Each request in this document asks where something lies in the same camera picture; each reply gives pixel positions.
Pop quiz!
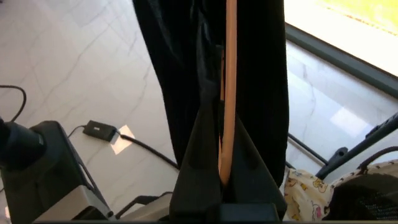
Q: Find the cream printed garment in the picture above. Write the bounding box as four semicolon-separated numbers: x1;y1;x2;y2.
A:
282;167;335;222

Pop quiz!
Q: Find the thin black cable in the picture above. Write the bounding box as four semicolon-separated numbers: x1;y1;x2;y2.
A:
0;84;27;123

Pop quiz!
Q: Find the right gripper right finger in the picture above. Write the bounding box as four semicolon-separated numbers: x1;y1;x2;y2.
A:
222;110;287;222

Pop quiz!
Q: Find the white laundry basket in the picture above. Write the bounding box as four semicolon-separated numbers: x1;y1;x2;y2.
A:
323;146;398;222

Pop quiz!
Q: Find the black garment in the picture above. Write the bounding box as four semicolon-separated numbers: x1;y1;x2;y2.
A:
132;0;290;187

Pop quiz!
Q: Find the window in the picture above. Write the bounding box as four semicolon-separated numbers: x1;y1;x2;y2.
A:
283;0;398;100

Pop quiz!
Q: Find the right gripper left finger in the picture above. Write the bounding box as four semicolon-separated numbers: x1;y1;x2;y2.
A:
169;99;223;222

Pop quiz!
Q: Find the black clothes rack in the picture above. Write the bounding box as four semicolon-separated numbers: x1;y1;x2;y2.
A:
285;111;398;181

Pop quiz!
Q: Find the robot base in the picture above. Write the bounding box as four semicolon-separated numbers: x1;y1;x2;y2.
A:
0;116;175;222

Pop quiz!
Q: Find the pink clothes hanger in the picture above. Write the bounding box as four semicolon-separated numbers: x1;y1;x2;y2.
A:
217;0;239;187

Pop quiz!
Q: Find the black power adapter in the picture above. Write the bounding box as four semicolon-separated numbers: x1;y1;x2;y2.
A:
82;119;118;143

